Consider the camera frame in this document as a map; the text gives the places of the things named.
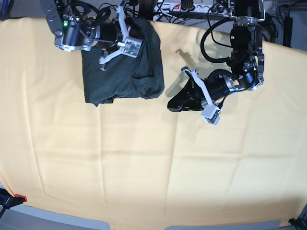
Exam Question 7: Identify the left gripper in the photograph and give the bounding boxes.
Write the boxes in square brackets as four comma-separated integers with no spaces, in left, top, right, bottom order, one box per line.
[167,67,238,125]

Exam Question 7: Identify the red and black clamp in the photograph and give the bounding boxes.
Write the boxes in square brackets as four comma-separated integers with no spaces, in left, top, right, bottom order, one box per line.
[0,188,27,209]

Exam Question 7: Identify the white power strip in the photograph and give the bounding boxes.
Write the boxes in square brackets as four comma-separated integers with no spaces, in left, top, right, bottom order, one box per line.
[154,1,230,16]

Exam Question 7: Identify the dark green long-sleeve shirt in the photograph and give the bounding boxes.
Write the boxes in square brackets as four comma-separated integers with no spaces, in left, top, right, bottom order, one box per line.
[81,18,165,106]

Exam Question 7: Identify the black clamp right corner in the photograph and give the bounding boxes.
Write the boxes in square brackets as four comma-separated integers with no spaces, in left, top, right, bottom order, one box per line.
[288,217,307,230]

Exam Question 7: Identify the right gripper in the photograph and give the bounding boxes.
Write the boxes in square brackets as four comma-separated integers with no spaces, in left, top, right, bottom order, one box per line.
[95,4,142,71]

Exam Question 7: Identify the yellow table cloth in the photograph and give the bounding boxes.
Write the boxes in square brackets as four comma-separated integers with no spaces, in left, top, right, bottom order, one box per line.
[0,18,307,230]

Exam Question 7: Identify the black upright post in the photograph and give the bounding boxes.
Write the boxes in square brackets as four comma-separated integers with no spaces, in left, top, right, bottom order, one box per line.
[283,11,293,47]

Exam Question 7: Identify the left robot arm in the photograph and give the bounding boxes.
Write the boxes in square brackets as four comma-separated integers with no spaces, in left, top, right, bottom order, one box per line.
[167,0,265,125]

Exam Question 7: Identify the tangled black cables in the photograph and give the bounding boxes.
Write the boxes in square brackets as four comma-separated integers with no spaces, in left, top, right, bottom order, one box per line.
[97,0,144,20]

